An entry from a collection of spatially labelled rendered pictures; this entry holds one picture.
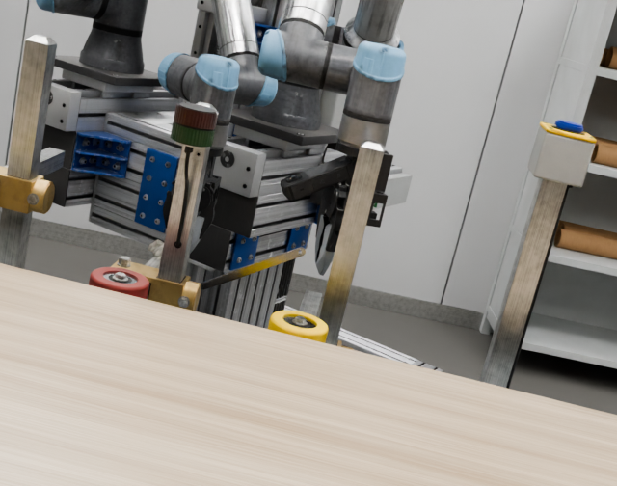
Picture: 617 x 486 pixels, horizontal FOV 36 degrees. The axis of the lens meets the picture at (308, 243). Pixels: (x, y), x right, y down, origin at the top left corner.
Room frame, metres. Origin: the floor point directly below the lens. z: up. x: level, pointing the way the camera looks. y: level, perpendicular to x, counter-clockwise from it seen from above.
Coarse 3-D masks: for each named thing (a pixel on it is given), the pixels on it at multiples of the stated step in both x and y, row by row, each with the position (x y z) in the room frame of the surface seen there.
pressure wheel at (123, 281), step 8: (96, 272) 1.21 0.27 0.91; (104, 272) 1.22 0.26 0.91; (112, 272) 1.23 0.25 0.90; (120, 272) 1.22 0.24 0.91; (128, 272) 1.24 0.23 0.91; (136, 272) 1.25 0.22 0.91; (96, 280) 1.19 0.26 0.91; (104, 280) 1.19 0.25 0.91; (112, 280) 1.21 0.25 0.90; (120, 280) 1.21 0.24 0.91; (128, 280) 1.22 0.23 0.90; (136, 280) 1.23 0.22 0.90; (144, 280) 1.23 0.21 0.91; (104, 288) 1.18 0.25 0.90; (112, 288) 1.18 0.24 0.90; (120, 288) 1.18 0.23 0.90; (128, 288) 1.18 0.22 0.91; (136, 288) 1.19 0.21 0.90; (144, 288) 1.20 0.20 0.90; (136, 296) 1.19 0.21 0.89; (144, 296) 1.20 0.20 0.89
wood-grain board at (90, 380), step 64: (0, 320) 1.00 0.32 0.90; (64, 320) 1.04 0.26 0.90; (128, 320) 1.09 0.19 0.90; (192, 320) 1.14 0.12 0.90; (0, 384) 0.85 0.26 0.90; (64, 384) 0.88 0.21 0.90; (128, 384) 0.92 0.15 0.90; (192, 384) 0.95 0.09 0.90; (256, 384) 0.99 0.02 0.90; (320, 384) 1.03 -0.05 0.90; (384, 384) 1.07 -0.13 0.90; (448, 384) 1.12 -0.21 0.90; (0, 448) 0.74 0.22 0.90; (64, 448) 0.76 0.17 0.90; (128, 448) 0.79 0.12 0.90; (192, 448) 0.81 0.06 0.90; (256, 448) 0.84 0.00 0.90; (320, 448) 0.87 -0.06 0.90; (384, 448) 0.90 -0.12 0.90; (448, 448) 0.94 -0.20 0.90; (512, 448) 0.98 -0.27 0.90; (576, 448) 1.01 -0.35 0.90
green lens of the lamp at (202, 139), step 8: (176, 128) 1.30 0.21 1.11; (184, 128) 1.29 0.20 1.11; (176, 136) 1.30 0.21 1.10; (184, 136) 1.29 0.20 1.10; (192, 136) 1.29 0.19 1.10; (200, 136) 1.30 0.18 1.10; (208, 136) 1.31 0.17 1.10; (192, 144) 1.29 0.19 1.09; (200, 144) 1.30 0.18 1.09; (208, 144) 1.31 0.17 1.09
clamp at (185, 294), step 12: (132, 264) 1.38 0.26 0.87; (156, 276) 1.36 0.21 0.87; (156, 288) 1.34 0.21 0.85; (168, 288) 1.34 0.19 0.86; (180, 288) 1.34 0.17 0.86; (192, 288) 1.35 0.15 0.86; (156, 300) 1.34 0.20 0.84; (168, 300) 1.34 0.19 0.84; (180, 300) 1.34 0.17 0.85; (192, 300) 1.34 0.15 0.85
